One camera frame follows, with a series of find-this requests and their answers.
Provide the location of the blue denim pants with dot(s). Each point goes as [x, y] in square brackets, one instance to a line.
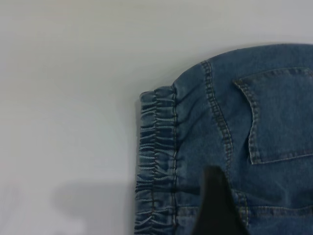
[244, 110]

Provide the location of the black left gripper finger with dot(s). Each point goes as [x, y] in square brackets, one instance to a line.
[217, 210]

